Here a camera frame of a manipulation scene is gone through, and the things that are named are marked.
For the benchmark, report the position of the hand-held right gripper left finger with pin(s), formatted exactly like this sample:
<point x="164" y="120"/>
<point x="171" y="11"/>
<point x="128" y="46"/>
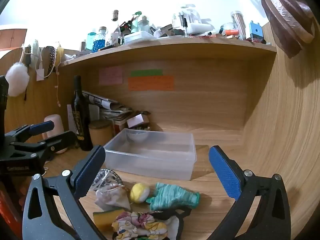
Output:
<point x="92" y="170"/>

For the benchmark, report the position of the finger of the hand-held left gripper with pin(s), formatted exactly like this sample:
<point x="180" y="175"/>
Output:
<point x="41" y="128"/>
<point x="61" y="140"/>

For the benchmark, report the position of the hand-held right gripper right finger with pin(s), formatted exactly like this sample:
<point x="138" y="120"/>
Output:
<point x="225" y="175"/>

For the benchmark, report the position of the yellow and white soft ball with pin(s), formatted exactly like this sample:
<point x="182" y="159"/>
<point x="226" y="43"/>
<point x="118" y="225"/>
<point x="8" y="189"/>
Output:
<point x="138" y="192"/>

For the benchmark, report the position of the yellow and green sponge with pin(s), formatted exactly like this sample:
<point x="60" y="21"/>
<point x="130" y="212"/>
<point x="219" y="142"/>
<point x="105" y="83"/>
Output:
<point x="105" y="220"/>

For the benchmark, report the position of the teal knitted glove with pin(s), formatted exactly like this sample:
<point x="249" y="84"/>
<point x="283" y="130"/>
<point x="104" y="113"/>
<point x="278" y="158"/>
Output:
<point x="172" y="196"/>

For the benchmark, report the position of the clear plastic bin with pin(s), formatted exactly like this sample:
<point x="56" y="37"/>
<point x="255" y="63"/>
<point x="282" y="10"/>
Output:
<point x="150" y="160"/>

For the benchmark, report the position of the floral fabric scrunchie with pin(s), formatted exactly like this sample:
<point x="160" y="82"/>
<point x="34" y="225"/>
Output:
<point x="135" y="226"/>

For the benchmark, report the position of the black and white face mask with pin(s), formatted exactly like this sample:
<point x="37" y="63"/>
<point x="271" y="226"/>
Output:
<point x="173" y="226"/>

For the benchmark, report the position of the pale pink tumbler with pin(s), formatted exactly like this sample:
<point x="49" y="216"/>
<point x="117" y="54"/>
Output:
<point x="56" y="123"/>

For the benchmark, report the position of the dark wine bottle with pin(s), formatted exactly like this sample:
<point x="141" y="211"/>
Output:
<point x="80" y="120"/>

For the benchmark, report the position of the white fluffy pom-pom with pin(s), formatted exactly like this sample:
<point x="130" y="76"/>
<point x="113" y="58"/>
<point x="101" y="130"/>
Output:
<point x="17" y="78"/>

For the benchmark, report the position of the white paper tag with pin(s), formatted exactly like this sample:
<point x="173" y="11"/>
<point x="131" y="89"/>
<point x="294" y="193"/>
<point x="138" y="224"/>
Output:
<point x="40" y="72"/>

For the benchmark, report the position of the small clear bowl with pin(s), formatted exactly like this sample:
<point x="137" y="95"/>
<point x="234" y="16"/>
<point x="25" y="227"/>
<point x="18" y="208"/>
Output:
<point x="137" y="135"/>

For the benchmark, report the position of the stack of newspapers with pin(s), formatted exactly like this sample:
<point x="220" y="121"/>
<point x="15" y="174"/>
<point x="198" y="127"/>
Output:
<point x="110" y="110"/>

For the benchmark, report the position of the small white paper box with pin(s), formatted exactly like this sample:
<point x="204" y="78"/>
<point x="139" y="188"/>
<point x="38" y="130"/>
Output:
<point x="136" y="120"/>

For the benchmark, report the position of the black patterned headband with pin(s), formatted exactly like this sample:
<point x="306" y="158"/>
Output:
<point x="51" y="57"/>

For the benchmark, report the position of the yellow headband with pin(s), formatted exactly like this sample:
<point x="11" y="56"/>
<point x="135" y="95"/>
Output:
<point x="59" y="56"/>

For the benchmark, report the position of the pink sticky note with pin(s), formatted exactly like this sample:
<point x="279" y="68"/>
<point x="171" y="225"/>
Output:
<point x="110" y="75"/>

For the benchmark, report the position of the light blue plastic bottle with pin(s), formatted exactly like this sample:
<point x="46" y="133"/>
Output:
<point x="90" y="41"/>

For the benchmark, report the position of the blue patterned glass bottle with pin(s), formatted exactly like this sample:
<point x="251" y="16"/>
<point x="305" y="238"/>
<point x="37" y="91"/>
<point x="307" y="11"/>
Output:
<point x="100" y="41"/>

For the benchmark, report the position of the orange sticky note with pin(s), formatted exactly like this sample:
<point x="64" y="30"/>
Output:
<point x="151" y="83"/>

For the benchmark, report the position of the green sticky note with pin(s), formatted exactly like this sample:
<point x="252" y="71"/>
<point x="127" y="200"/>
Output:
<point x="146" y="72"/>

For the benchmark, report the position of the clear bottle with cork stopper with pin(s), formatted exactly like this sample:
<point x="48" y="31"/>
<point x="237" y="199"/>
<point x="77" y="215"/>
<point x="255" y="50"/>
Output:
<point x="115" y="27"/>

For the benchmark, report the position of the white flat plastic container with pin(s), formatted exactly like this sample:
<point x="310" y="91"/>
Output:
<point x="138" y="38"/>

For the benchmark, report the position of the mint green pump bottle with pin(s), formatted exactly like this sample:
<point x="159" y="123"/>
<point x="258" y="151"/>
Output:
<point x="136" y="22"/>

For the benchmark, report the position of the wooden shelf board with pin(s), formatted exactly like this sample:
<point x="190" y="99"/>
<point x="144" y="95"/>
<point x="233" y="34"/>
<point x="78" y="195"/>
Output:
<point x="175" y="44"/>

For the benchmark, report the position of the clear glass perfume bottle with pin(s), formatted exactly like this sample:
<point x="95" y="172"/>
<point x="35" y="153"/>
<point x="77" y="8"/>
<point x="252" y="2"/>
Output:
<point x="144" y="25"/>

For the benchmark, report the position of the orange marker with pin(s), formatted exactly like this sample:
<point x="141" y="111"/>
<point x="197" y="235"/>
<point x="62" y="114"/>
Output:
<point x="231" y="32"/>

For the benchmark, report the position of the blue plastic stamp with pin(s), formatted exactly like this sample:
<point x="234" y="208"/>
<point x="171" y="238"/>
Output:
<point x="256" y="31"/>

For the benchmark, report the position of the round clear glass jar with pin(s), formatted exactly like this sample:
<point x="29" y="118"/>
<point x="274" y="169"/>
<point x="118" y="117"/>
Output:
<point x="228" y="27"/>

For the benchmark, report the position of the white tube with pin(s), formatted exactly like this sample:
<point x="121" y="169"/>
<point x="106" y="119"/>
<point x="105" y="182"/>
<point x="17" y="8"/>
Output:
<point x="200" y="28"/>

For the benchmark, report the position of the clear jar with copper content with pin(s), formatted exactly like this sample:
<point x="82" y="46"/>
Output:
<point x="237" y="22"/>

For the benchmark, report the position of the small clear labelled bottle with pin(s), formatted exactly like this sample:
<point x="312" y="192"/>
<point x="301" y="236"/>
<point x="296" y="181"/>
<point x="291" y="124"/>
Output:
<point x="175" y="22"/>

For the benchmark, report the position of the clear acrylic organizer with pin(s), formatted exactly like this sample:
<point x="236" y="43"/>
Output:
<point x="190" y="15"/>

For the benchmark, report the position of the brown curtain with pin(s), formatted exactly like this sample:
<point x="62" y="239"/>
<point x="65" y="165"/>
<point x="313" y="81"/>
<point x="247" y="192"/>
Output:
<point x="282" y="17"/>

